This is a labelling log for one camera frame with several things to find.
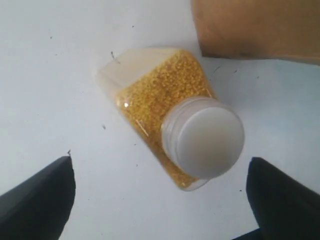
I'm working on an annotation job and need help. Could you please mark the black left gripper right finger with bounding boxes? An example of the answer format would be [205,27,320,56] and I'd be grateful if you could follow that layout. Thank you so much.
[238,157,320,240]

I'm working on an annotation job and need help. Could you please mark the millet bottle with white cap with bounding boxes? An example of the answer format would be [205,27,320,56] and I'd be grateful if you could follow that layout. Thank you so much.
[97,47,245,191]

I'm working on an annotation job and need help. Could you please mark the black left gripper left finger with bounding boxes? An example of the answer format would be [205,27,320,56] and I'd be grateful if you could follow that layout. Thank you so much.
[0,156,76,240]

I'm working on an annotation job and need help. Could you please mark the brown paper shopping bag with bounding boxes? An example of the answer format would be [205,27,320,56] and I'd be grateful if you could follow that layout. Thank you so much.
[191,0,320,65]

